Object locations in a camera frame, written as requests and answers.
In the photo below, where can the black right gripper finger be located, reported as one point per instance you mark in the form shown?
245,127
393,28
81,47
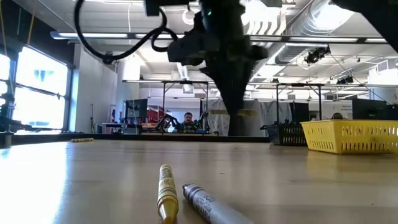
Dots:
241,84
222,81

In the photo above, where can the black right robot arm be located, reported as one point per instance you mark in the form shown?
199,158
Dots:
373,18

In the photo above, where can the light grey curtain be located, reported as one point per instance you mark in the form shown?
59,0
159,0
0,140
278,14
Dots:
273,109

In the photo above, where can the patterned white curtain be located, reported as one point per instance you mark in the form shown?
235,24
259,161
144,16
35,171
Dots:
217,124

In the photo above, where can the dark grey curtain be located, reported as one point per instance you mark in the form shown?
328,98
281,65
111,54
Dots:
236,127

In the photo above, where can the person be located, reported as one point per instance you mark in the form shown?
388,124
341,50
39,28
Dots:
188,119
337,116

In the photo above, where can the black plastic basket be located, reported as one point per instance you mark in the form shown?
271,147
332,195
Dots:
289,137

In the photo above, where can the red storage rack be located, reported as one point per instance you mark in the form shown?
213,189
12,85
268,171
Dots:
155,113

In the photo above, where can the black ceiling track light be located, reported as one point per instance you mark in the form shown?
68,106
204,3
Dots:
317,54

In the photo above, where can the black computer monitor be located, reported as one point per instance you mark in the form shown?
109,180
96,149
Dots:
136,110
368,109

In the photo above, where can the ceiling strip light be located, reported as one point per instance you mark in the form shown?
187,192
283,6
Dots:
326,40
93,35

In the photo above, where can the yellow plastic basket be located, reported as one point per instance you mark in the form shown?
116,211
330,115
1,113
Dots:
351,137

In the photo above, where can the white crayon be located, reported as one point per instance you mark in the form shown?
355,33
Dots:
211,207

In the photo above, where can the large window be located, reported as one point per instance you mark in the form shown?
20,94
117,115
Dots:
40,109

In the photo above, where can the black equipment stand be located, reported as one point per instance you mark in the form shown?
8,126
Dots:
6,112

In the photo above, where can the white ventilation duct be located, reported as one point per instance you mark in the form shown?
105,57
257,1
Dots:
183,73

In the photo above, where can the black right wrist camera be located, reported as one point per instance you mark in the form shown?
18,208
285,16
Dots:
189,48

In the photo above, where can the black frame workbench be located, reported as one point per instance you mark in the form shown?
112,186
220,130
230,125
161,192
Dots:
319,102
163,109

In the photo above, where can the ribbed silver duct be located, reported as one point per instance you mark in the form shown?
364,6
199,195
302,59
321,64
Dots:
311,18

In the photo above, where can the black metal table frame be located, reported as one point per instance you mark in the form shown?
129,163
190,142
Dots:
155,137

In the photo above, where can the white wall sign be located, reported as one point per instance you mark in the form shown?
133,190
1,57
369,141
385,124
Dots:
342,109

